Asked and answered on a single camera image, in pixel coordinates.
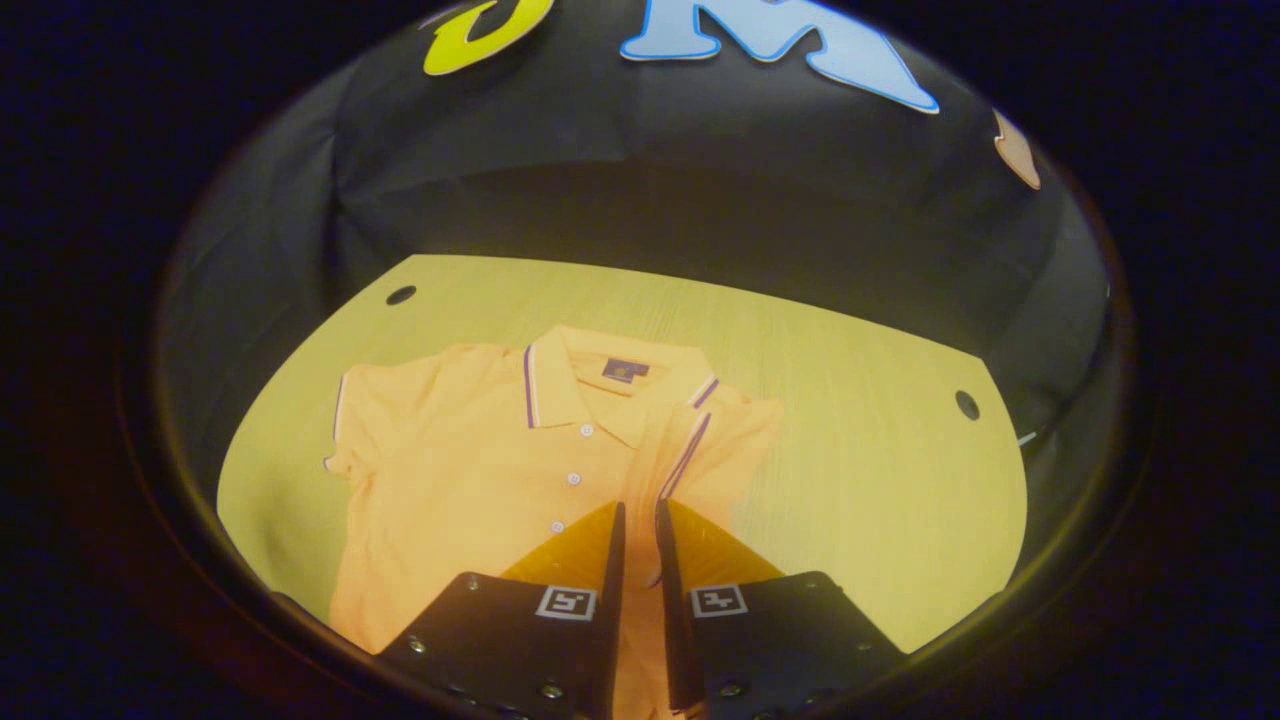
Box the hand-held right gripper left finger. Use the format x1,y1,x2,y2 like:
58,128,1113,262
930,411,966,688
378,500,628,720

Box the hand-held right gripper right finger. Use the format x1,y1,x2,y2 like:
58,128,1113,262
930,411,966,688
655,498,906,720

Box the orange polo T-shirt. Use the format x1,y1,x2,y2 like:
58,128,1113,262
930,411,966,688
323,325,786,720

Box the black backdrop cloth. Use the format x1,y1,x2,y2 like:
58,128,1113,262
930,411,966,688
155,0,1121,601

